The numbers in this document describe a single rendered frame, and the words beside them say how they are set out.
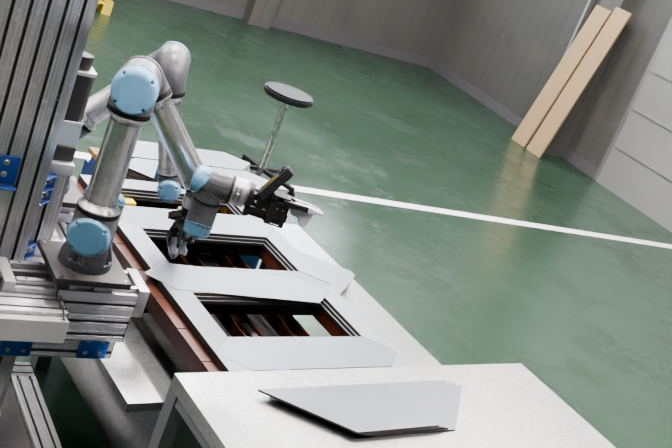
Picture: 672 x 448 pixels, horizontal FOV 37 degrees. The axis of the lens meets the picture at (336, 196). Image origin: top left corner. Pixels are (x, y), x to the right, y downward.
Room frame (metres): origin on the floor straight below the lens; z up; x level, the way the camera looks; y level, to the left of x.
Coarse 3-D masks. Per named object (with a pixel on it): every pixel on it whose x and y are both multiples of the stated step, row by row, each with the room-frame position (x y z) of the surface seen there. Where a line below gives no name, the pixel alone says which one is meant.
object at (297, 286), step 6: (282, 276) 3.42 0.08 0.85; (288, 276) 3.44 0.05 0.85; (288, 282) 3.39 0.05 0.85; (294, 282) 3.41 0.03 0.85; (300, 282) 3.43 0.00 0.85; (294, 288) 3.36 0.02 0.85; (300, 288) 3.38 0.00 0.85; (306, 288) 3.40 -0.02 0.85; (300, 294) 3.33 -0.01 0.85; (306, 294) 3.35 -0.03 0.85; (300, 300) 3.28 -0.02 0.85; (306, 300) 3.30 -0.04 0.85; (312, 300) 3.32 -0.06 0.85
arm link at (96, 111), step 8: (160, 48) 3.15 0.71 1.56; (168, 48) 3.11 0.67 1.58; (176, 48) 3.12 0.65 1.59; (184, 48) 3.18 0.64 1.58; (152, 56) 3.13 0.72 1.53; (104, 88) 3.13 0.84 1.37; (96, 96) 3.11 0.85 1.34; (104, 96) 3.10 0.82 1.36; (88, 104) 3.09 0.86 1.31; (96, 104) 3.09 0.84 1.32; (104, 104) 3.09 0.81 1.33; (88, 112) 3.08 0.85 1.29; (96, 112) 3.09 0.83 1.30; (104, 112) 3.10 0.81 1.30; (88, 120) 3.09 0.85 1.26; (96, 120) 3.10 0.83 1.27; (88, 128) 3.08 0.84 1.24; (80, 136) 3.07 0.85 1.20
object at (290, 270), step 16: (80, 176) 3.61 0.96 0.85; (128, 192) 3.66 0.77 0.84; (144, 192) 3.72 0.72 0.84; (128, 240) 3.23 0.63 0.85; (208, 240) 3.54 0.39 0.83; (224, 240) 3.59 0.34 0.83; (240, 240) 3.64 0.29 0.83; (256, 240) 3.69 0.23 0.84; (272, 256) 3.65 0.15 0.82; (256, 272) 3.37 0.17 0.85; (272, 272) 3.42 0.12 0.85; (288, 272) 3.48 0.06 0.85; (160, 288) 3.01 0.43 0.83; (176, 304) 2.92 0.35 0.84; (240, 304) 3.14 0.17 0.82; (256, 304) 3.19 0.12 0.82; (272, 304) 3.23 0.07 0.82; (288, 304) 3.28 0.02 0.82; (304, 304) 3.33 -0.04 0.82; (320, 304) 3.37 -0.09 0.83; (336, 320) 3.29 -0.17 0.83; (208, 352) 2.73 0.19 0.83; (224, 368) 2.65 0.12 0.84; (336, 368) 2.90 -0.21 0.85
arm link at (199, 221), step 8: (192, 200) 2.48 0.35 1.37; (192, 208) 2.47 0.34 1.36; (200, 208) 2.46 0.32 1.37; (208, 208) 2.46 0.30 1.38; (216, 208) 2.48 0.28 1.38; (192, 216) 2.46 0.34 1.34; (200, 216) 2.46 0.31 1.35; (208, 216) 2.46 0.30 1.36; (184, 224) 2.48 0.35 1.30; (192, 224) 2.46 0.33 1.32; (200, 224) 2.46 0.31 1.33; (208, 224) 2.47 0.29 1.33; (192, 232) 2.46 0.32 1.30; (200, 232) 2.46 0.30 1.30; (208, 232) 2.48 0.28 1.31
